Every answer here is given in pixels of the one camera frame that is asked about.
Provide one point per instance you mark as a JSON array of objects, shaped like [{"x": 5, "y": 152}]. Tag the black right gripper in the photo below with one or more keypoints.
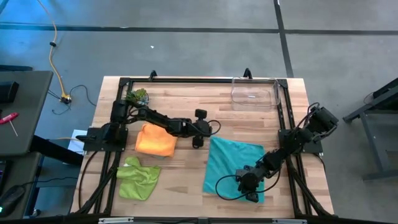
[{"x": 250, "y": 180}]

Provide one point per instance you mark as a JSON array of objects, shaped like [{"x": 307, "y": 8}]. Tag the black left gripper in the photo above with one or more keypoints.
[{"x": 200, "y": 127}]

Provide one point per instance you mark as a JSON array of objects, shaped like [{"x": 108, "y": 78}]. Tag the teal microfiber towel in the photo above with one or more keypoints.
[{"x": 227, "y": 158}]

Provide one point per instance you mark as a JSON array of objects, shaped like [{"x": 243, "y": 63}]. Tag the orange microfiber towel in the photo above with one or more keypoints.
[{"x": 155, "y": 141}]

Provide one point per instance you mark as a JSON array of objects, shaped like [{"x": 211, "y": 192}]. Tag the green microfiber towel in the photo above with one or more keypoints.
[{"x": 136, "y": 179}]

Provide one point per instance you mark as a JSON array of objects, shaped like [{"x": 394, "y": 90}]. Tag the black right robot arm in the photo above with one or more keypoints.
[{"x": 295, "y": 140}]

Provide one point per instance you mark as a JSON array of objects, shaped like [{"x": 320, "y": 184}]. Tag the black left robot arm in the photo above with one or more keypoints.
[{"x": 155, "y": 118}]

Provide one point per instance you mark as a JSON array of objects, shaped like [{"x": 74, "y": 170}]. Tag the clear plastic bin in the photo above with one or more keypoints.
[{"x": 255, "y": 93}]

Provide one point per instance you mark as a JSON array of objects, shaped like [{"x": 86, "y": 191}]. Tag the potted succulent plant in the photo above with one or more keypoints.
[{"x": 138, "y": 95}]

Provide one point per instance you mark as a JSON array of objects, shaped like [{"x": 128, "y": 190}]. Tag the white paper sheet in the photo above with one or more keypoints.
[{"x": 77, "y": 143}]

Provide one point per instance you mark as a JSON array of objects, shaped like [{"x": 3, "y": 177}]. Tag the grey metal stand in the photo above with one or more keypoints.
[{"x": 376, "y": 143}]

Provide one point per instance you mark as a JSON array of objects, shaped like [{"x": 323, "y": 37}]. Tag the dark side table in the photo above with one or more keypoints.
[{"x": 21, "y": 118}]

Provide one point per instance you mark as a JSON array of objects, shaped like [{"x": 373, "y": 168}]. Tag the black box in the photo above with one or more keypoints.
[{"x": 7, "y": 91}]

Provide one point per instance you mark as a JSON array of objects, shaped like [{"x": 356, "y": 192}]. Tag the black computer mouse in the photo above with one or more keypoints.
[{"x": 11, "y": 199}]

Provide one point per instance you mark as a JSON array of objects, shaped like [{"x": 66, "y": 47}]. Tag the black metal table frame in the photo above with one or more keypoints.
[{"x": 186, "y": 80}]

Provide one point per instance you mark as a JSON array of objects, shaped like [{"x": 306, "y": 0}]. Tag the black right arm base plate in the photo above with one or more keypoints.
[{"x": 312, "y": 146}]

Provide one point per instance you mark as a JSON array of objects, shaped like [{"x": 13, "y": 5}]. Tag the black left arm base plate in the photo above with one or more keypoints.
[{"x": 93, "y": 143}]

